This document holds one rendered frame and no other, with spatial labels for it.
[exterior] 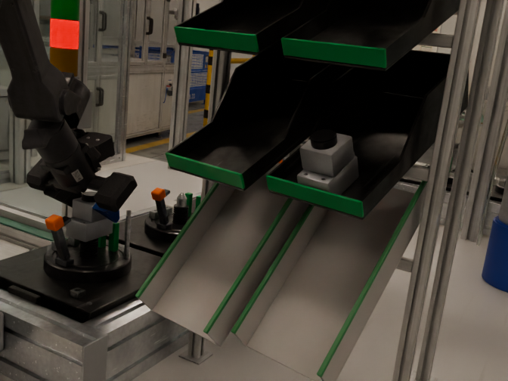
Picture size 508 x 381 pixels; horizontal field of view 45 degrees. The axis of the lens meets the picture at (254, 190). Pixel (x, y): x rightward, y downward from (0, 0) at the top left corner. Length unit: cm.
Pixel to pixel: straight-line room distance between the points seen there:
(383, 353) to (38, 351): 57
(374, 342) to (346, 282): 37
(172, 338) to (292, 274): 29
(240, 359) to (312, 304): 27
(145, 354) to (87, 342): 14
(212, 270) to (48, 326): 23
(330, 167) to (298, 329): 22
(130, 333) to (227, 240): 19
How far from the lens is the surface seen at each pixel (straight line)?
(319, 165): 68
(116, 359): 90
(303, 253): 82
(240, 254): 84
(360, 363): 107
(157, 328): 96
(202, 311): 82
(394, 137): 81
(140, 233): 121
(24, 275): 102
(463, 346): 120
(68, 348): 86
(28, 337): 92
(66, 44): 117
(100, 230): 102
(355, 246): 81
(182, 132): 223
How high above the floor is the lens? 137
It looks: 14 degrees down
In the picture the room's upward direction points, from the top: 6 degrees clockwise
